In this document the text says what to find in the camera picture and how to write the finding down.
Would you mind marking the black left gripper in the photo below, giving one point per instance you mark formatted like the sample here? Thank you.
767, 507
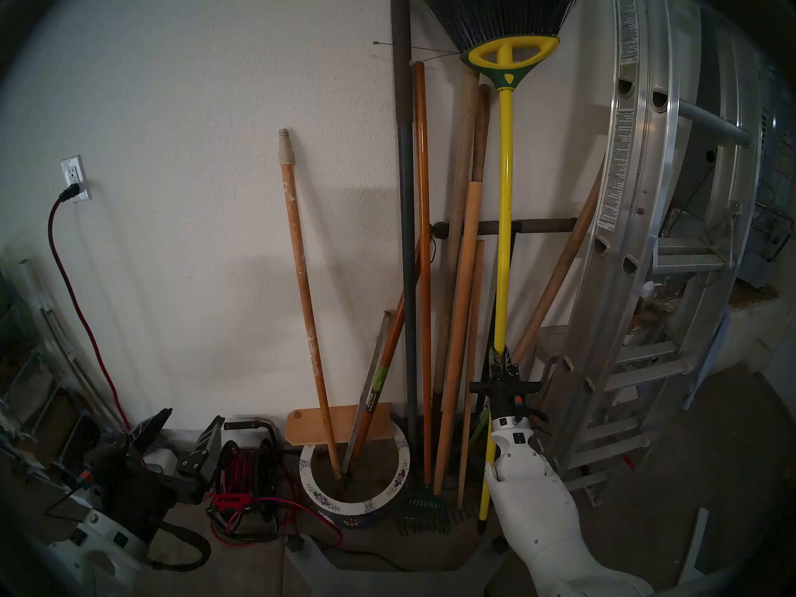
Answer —
137, 484

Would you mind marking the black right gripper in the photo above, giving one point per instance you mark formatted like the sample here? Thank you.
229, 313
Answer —
507, 403

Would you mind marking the wooden pole with threaded tip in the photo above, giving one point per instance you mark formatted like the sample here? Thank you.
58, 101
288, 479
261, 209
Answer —
298, 241

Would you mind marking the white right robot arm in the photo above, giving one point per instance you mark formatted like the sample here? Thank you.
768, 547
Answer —
535, 509

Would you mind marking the white floral ceramic pot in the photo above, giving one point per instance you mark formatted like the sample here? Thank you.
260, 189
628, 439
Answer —
348, 512

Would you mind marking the white plastic container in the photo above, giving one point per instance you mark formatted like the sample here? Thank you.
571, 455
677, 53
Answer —
161, 462

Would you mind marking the grey folding step stool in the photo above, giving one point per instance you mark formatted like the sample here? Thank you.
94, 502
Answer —
553, 353

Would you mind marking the light smooth wooden dowel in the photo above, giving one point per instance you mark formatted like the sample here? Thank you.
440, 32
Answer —
460, 322

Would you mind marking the black metal rake head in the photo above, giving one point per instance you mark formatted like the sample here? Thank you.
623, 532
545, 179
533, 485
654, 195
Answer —
466, 513

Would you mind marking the long dark grey pole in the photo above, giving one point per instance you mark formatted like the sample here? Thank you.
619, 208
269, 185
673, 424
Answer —
404, 166

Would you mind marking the aluminium extension ladder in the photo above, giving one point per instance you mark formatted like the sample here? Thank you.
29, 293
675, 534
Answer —
622, 166

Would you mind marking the grey metal appliance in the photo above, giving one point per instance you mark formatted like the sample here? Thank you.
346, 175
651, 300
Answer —
768, 247

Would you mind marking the white wall outlet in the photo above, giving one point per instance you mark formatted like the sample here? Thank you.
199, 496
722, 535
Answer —
73, 171

